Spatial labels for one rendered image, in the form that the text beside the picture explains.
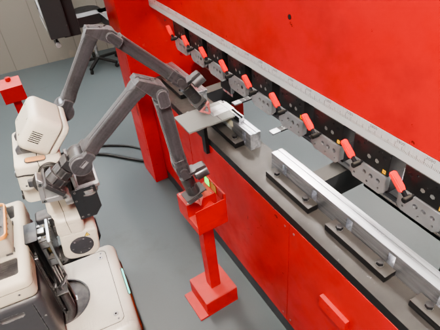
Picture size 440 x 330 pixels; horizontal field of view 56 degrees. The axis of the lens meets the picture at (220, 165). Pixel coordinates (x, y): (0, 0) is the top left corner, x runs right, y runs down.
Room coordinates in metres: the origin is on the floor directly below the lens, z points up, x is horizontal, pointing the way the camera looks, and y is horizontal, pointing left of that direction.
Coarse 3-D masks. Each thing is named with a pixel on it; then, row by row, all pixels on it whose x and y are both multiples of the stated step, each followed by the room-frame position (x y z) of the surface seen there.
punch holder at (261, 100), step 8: (256, 72) 1.58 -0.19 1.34; (256, 80) 1.58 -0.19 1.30; (264, 80) 1.52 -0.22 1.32; (256, 88) 1.58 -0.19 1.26; (264, 88) 1.53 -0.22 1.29; (272, 88) 1.48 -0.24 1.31; (256, 96) 1.58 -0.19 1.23; (264, 96) 1.52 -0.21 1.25; (256, 104) 1.58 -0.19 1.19; (264, 104) 1.52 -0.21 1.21; (272, 104) 1.48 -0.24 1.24; (272, 112) 1.48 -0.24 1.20
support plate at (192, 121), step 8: (216, 104) 1.94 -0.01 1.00; (192, 112) 1.88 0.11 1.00; (200, 112) 1.87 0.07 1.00; (176, 120) 1.83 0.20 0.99; (184, 120) 1.81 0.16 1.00; (192, 120) 1.80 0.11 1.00; (200, 120) 1.79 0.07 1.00; (208, 120) 1.78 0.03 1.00; (216, 120) 1.77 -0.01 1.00; (224, 120) 1.78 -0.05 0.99; (184, 128) 1.75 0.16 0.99; (192, 128) 1.72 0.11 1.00; (200, 128) 1.72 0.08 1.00
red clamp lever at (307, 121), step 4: (304, 116) 1.24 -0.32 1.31; (304, 120) 1.23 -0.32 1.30; (308, 120) 1.23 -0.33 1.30; (308, 124) 1.22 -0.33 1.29; (312, 124) 1.22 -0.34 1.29; (308, 128) 1.21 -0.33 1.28; (312, 128) 1.21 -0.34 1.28; (312, 132) 1.20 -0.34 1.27; (316, 132) 1.20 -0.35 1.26; (320, 132) 1.20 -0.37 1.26; (312, 136) 1.18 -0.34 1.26; (316, 136) 1.19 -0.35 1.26
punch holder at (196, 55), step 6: (192, 36) 2.10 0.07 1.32; (198, 36) 2.05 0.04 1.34; (192, 42) 2.11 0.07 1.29; (198, 42) 2.05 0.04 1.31; (204, 42) 2.02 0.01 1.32; (204, 48) 2.02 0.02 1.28; (192, 54) 2.12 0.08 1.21; (198, 54) 2.06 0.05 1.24; (198, 60) 2.07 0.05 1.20; (204, 60) 2.01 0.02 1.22; (204, 66) 2.02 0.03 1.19
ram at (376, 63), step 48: (192, 0) 2.06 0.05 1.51; (240, 0) 1.67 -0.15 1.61; (288, 0) 1.39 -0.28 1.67; (336, 0) 1.20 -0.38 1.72; (384, 0) 1.04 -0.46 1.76; (432, 0) 0.93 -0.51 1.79; (240, 48) 1.69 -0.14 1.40; (288, 48) 1.39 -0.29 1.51; (336, 48) 1.18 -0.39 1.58; (384, 48) 1.02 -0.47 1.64; (432, 48) 0.90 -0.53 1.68; (336, 96) 1.16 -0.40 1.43; (384, 96) 1.00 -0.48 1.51; (432, 96) 0.87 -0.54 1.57; (384, 144) 0.97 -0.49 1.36; (432, 144) 0.84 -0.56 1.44
